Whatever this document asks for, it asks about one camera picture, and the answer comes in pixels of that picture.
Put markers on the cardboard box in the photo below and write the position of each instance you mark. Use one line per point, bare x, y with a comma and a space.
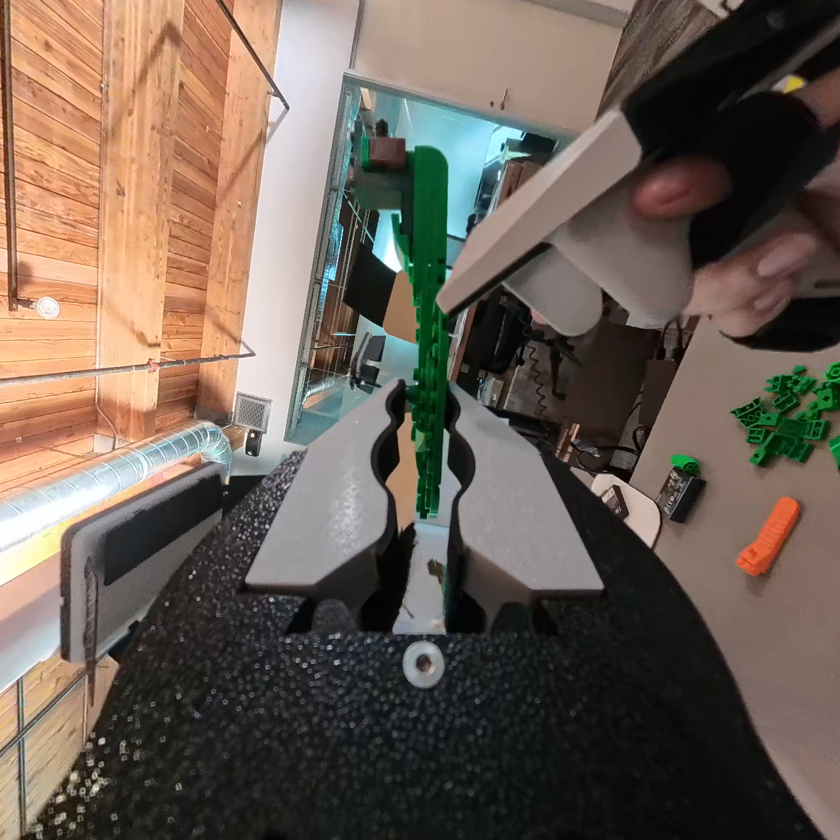
400, 308

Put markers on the person's right hand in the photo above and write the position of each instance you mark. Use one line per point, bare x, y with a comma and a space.
676, 187

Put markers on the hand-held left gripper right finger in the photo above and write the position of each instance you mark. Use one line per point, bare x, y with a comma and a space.
525, 525

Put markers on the white rounded board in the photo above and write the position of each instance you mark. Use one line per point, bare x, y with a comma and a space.
640, 508

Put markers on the dark ceiling pipe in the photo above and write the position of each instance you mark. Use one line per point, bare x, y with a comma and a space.
10, 164

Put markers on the white wall vent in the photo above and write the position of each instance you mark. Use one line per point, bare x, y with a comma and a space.
253, 413

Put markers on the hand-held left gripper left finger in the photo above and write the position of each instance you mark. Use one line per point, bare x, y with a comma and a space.
328, 512

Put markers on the black pipe with red fitting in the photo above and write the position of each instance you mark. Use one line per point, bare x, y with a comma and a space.
98, 369

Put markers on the grey desk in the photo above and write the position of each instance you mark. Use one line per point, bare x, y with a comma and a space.
754, 656

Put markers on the silver ventilation duct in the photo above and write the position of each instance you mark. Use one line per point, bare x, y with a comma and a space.
111, 476

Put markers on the orange brick separator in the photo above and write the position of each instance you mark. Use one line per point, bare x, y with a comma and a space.
771, 535

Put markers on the pile of green bricks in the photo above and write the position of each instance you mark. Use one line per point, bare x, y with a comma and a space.
791, 426

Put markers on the green brick build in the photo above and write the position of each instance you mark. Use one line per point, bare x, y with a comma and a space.
430, 262

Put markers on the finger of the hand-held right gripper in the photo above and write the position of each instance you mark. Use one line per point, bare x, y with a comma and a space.
544, 197

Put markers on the black printed small box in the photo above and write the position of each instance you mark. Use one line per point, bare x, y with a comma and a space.
679, 495

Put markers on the green rounded brick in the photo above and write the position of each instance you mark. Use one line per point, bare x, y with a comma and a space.
686, 464

